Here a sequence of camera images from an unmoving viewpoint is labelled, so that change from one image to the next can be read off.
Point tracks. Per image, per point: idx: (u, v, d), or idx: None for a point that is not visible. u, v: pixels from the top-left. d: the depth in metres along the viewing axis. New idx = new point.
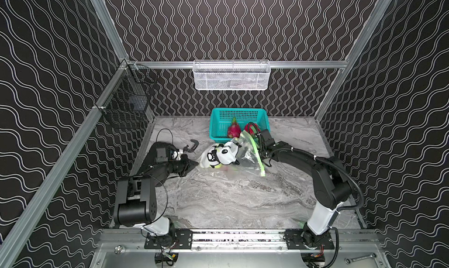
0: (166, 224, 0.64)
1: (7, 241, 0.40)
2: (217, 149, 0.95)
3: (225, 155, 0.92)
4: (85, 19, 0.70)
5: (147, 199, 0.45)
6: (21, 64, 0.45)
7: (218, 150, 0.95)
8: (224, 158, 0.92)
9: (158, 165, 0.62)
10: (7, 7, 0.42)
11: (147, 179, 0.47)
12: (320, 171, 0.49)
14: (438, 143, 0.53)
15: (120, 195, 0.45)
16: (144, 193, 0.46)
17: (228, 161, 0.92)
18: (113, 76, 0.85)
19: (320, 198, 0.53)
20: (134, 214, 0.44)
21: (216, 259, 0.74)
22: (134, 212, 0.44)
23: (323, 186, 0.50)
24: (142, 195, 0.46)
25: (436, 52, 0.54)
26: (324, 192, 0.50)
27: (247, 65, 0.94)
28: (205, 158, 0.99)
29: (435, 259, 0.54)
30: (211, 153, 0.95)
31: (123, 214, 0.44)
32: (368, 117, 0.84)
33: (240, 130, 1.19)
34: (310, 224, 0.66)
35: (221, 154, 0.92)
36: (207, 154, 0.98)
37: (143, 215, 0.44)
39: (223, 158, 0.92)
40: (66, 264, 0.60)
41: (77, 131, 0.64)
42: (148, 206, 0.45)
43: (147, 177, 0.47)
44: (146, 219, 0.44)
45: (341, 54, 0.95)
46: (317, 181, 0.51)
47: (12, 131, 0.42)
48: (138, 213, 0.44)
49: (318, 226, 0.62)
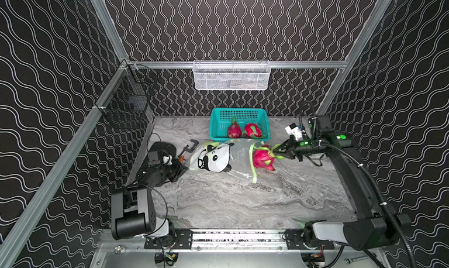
0: (166, 226, 0.64)
1: (7, 241, 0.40)
2: (207, 154, 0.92)
3: (214, 163, 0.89)
4: (85, 19, 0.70)
5: (145, 210, 0.44)
6: (21, 64, 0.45)
7: (209, 155, 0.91)
8: (214, 165, 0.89)
9: (152, 169, 0.61)
10: (7, 7, 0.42)
11: (144, 189, 0.45)
12: (375, 224, 0.38)
14: (438, 143, 0.53)
15: (117, 209, 0.43)
16: (141, 205, 0.44)
17: (216, 168, 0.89)
18: (113, 76, 0.85)
19: (351, 231, 0.45)
20: (134, 226, 0.42)
21: (216, 258, 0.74)
22: (133, 223, 0.42)
23: (361, 235, 0.42)
24: (140, 205, 0.44)
25: (437, 52, 0.54)
26: (359, 237, 0.43)
27: (247, 65, 0.94)
28: (195, 161, 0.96)
29: (435, 259, 0.54)
30: (201, 160, 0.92)
31: (122, 227, 0.42)
32: (368, 117, 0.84)
33: (240, 130, 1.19)
34: (314, 226, 0.66)
35: (212, 161, 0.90)
36: (197, 160, 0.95)
37: (144, 224, 0.43)
39: (213, 166, 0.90)
40: (66, 264, 0.60)
41: (76, 131, 0.64)
42: (147, 217, 0.44)
43: (143, 188, 0.45)
44: (147, 229, 0.43)
45: (341, 54, 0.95)
46: (361, 223, 0.42)
47: (12, 131, 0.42)
48: (138, 223, 0.43)
49: (323, 234, 0.61)
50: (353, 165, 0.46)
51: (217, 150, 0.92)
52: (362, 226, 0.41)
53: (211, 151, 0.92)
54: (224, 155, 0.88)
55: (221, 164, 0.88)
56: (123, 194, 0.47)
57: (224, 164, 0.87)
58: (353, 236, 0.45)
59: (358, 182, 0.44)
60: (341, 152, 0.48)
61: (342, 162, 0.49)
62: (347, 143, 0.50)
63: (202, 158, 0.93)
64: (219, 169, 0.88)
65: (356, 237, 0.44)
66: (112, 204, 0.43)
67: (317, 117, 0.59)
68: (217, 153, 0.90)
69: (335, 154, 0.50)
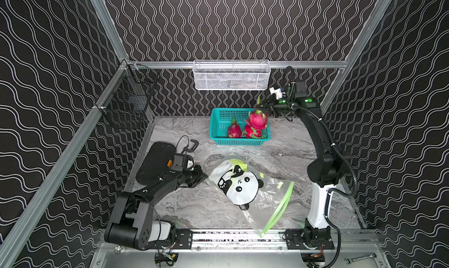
0: (166, 231, 0.64)
1: (7, 241, 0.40)
2: (231, 179, 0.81)
3: (235, 195, 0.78)
4: (85, 19, 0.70)
5: (138, 227, 0.41)
6: (21, 64, 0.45)
7: (232, 182, 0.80)
8: (234, 196, 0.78)
9: (171, 177, 0.61)
10: (7, 7, 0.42)
11: (145, 203, 0.43)
12: (325, 158, 0.53)
14: (438, 143, 0.53)
15: (116, 215, 0.43)
16: (138, 219, 0.42)
17: (234, 200, 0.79)
18: (113, 76, 0.85)
19: (309, 169, 0.62)
20: (124, 237, 0.41)
21: (216, 258, 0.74)
22: (125, 233, 0.41)
23: (317, 171, 0.57)
24: (137, 219, 0.42)
25: (436, 52, 0.54)
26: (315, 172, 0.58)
27: (247, 66, 0.94)
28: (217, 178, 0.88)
29: (435, 259, 0.54)
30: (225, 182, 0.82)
31: (113, 234, 0.41)
32: (368, 117, 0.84)
33: (240, 130, 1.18)
34: (310, 217, 0.68)
35: (234, 192, 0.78)
36: (220, 178, 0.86)
37: (133, 240, 0.41)
39: (232, 195, 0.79)
40: (66, 264, 0.60)
41: (77, 131, 0.64)
42: (138, 234, 0.42)
43: (145, 202, 0.43)
44: (133, 246, 0.41)
45: (341, 54, 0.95)
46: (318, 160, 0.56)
47: (12, 131, 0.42)
48: (128, 236, 0.41)
49: (315, 217, 0.65)
50: (317, 120, 0.60)
51: (245, 182, 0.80)
52: (317, 161, 0.56)
53: (237, 179, 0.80)
54: (250, 194, 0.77)
55: (242, 199, 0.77)
56: (126, 200, 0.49)
57: (243, 201, 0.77)
58: (310, 174, 0.61)
59: (316, 131, 0.59)
60: (307, 111, 0.62)
61: (308, 119, 0.62)
62: (313, 105, 0.64)
63: (225, 181, 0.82)
64: (235, 203, 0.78)
65: (314, 174, 0.59)
66: (114, 206, 0.44)
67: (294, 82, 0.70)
68: (243, 185, 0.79)
69: (301, 114, 0.65)
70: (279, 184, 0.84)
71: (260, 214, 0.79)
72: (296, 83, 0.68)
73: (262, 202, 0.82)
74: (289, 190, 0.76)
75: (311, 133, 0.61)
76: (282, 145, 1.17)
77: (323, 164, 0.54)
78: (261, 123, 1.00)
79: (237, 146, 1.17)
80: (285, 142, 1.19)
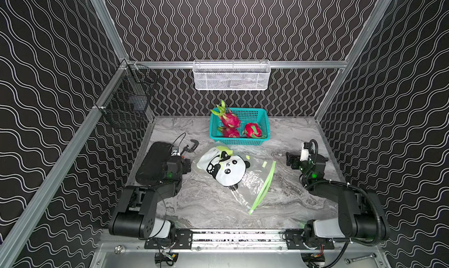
0: (166, 229, 0.64)
1: (7, 241, 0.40)
2: (220, 163, 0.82)
3: (224, 177, 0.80)
4: (85, 19, 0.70)
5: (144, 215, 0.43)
6: (21, 64, 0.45)
7: (221, 165, 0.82)
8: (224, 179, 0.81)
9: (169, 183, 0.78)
10: (7, 7, 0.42)
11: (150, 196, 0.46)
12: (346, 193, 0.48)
14: (438, 144, 0.53)
15: (122, 204, 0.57)
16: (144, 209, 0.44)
17: (224, 182, 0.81)
18: (113, 76, 0.85)
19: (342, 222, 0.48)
20: (130, 224, 0.42)
21: (216, 258, 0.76)
22: (131, 223, 0.42)
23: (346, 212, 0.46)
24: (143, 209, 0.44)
25: (436, 52, 0.54)
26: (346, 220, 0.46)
27: (247, 66, 0.94)
28: (204, 164, 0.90)
29: (435, 259, 0.54)
30: (213, 166, 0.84)
31: (123, 221, 0.43)
32: (368, 117, 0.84)
33: (232, 127, 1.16)
34: (315, 223, 0.66)
35: (224, 174, 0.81)
36: (208, 164, 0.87)
37: (138, 228, 0.42)
39: (221, 178, 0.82)
40: (66, 264, 0.60)
41: (76, 131, 0.64)
42: (142, 223, 0.43)
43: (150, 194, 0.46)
44: (140, 234, 0.42)
45: (341, 54, 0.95)
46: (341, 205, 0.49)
47: (12, 131, 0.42)
48: (134, 226, 0.42)
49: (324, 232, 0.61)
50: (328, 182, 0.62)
51: (232, 164, 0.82)
52: (340, 215, 0.49)
53: (225, 162, 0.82)
54: (239, 175, 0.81)
55: (233, 180, 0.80)
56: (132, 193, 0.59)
57: (233, 182, 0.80)
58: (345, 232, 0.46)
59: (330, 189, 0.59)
60: (318, 182, 0.67)
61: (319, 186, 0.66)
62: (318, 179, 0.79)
63: (214, 165, 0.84)
64: (226, 184, 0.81)
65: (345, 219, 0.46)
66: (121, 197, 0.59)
67: (315, 161, 0.72)
68: (232, 167, 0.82)
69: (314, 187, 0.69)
70: (263, 163, 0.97)
71: (249, 193, 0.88)
72: (317, 163, 0.70)
73: (249, 181, 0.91)
74: (270, 173, 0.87)
75: (328, 193, 0.60)
76: (282, 145, 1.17)
77: (347, 205, 0.46)
78: (224, 123, 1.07)
79: (237, 146, 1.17)
80: (285, 142, 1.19)
